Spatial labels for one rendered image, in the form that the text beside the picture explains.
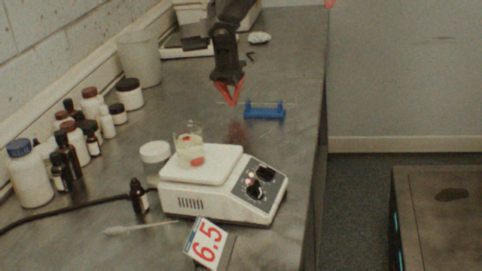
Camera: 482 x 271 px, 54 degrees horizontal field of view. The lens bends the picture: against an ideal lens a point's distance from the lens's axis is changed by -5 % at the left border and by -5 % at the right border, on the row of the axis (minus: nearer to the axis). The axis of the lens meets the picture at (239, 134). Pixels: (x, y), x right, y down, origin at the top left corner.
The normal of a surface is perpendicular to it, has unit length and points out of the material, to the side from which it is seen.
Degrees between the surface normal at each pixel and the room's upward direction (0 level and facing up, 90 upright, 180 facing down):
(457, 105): 90
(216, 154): 0
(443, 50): 90
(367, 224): 0
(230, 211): 90
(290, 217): 0
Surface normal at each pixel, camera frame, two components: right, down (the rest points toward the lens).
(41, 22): 0.98, -0.01
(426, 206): -0.11, -0.88
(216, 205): -0.32, 0.47
